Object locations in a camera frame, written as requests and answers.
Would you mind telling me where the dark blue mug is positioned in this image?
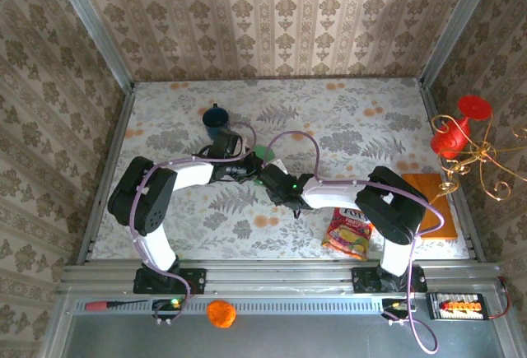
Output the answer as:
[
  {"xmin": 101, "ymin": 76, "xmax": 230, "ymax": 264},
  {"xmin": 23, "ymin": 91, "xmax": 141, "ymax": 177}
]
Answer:
[{"xmin": 201, "ymin": 102, "xmax": 231, "ymax": 137}]

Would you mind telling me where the Fox's fruit candy bag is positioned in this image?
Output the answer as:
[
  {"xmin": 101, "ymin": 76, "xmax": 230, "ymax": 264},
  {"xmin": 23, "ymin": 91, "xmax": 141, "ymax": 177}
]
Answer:
[{"xmin": 320, "ymin": 207, "xmax": 374, "ymax": 262}]

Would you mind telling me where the floral patterned table cover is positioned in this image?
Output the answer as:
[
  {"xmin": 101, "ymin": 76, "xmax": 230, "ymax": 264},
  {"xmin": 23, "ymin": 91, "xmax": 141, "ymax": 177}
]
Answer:
[{"xmin": 91, "ymin": 77, "xmax": 473, "ymax": 261}]

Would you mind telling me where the orange crumpled ball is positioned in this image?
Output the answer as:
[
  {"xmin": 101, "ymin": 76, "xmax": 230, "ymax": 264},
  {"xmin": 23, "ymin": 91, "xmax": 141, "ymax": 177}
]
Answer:
[{"xmin": 205, "ymin": 299, "xmax": 238, "ymax": 329}]

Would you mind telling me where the grey metal panel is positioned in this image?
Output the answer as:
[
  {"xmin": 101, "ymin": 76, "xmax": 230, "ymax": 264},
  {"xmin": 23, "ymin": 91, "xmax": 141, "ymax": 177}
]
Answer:
[{"xmin": 61, "ymin": 314, "xmax": 506, "ymax": 358}]

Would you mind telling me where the orange wooden board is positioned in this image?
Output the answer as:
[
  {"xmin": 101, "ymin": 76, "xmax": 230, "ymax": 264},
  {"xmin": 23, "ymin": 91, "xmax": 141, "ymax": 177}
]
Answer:
[{"xmin": 401, "ymin": 172, "xmax": 459, "ymax": 240}]

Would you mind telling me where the small black controller board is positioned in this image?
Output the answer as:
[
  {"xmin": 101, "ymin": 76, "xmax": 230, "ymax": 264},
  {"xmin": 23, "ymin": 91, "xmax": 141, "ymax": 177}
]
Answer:
[
  {"xmin": 151, "ymin": 297, "xmax": 185, "ymax": 321},
  {"xmin": 380, "ymin": 296, "xmax": 417, "ymax": 322}
]

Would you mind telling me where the red plastic vase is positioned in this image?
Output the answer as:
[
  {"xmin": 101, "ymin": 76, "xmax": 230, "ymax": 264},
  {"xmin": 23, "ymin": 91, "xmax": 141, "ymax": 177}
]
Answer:
[{"xmin": 430, "ymin": 94, "xmax": 494, "ymax": 160}]

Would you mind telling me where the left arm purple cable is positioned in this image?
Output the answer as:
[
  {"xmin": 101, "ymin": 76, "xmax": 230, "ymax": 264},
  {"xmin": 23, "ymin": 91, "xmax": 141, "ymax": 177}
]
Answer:
[{"xmin": 129, "ymin": 121, "xmax": 259, "ymax": 326}]

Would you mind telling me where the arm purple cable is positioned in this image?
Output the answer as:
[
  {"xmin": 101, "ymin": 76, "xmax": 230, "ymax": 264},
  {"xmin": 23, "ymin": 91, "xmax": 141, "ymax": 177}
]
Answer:
[
  {"xmin": 129, "ymin": 121, "xmax": 259, "ymax": 326},
  {"xmin": 263, "ymin": 130, "xmax": 446, "ymax": 354}
]

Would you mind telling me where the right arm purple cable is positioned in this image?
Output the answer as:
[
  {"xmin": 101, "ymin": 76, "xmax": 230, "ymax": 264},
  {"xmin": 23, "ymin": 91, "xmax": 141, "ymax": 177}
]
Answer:
[{"xmin": 263, "ymin": 130, "xmax": 446, "ymax": 354}]

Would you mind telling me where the aluminium frame rail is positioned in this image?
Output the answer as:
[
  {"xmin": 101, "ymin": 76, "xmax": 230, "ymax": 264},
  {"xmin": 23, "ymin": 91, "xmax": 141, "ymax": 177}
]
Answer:
[{"xmin": 59, "ymin": 261, "xmax": 506, "ymax": 293}]

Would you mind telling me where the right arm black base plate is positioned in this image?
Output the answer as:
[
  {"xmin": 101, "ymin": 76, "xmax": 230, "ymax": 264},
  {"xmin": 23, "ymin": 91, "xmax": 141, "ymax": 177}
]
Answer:
[{"xmin": 352, "ymin": 266, "xmax": 428, "ymax": 293}]

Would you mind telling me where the grey slotted cable duct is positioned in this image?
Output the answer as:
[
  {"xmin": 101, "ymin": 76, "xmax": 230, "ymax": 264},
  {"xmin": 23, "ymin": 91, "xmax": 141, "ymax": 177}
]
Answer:
[{"xmin": 68, "ymin": 295, "xmax": 429, "ymax": 316}]

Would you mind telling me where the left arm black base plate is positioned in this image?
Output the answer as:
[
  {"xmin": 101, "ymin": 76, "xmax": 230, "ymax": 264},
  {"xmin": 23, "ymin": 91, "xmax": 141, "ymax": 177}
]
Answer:
[{"xmin": 132, "ymin": 267, "xmax": 208, "ymax": 295}]

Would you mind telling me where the aluminium table side rail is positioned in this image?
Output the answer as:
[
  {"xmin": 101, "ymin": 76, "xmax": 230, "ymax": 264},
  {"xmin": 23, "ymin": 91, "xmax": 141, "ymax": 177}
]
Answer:
[
  {"xmin": 77, "ymin": 86, "xmax": 137, "ymax": 264},
  {"xmin": 417, "ymin": 79, "xmax": 487, "ymax": 263}
]

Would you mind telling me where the gold wire ornament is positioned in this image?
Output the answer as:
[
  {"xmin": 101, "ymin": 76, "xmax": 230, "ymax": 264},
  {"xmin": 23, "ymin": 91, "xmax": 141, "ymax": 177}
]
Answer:
[{"xmin": 431, "ymin": 114, "xmax": 527, "ymax": 202}]

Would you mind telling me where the red-handled screwdriver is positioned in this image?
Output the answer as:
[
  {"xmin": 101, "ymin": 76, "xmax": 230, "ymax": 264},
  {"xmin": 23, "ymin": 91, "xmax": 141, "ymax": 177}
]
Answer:
[{"xmin": 84, "ymin": 299, "xmax": 149, "ymax": 313}]

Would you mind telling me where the aluminium corner post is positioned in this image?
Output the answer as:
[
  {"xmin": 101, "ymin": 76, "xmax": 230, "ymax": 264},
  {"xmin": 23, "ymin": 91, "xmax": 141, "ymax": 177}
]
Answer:
[
  {"xmin": 419, "ymin": 0, "xmax": 501, "ymax": 87},
  {"xmin": 48, "ymin": 0, "xmax": 137, "ymax": 91}
]

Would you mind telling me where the thin red wire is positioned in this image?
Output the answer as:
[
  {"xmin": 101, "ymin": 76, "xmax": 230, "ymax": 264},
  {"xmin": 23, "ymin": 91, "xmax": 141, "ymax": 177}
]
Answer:
[{"xmin": 483, "ymin": 275, "xmax": 513, "ymax": 320}]

